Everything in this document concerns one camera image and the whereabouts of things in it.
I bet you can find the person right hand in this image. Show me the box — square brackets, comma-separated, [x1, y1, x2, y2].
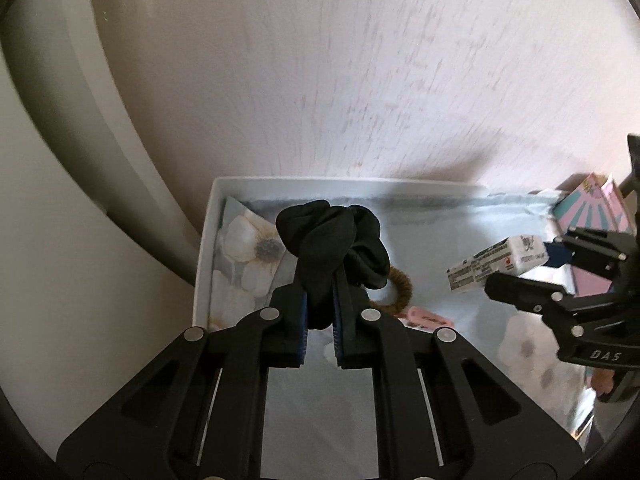
[590, 368, 615, 396]

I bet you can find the black scrunchie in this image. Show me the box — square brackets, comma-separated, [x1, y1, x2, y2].
[276, 200, 390, 330]

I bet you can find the floral blue table mat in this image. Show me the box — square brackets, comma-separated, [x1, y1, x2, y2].
[206, 197, 594, 479]

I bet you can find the pink cardboard box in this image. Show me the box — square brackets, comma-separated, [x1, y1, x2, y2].
[548, 174, 639, 297]

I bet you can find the white tray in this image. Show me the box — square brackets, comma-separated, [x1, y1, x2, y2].
[192, 178, 559, 335]

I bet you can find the small white printed carton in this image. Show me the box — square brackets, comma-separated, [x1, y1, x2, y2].
[447, 235, 549, 292]

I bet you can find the pink hair clip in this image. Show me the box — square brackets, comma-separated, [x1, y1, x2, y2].
[398, 307, 454, 333]

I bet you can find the brown hair tie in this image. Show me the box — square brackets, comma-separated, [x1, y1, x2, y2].
[369, 264, 414, 317]

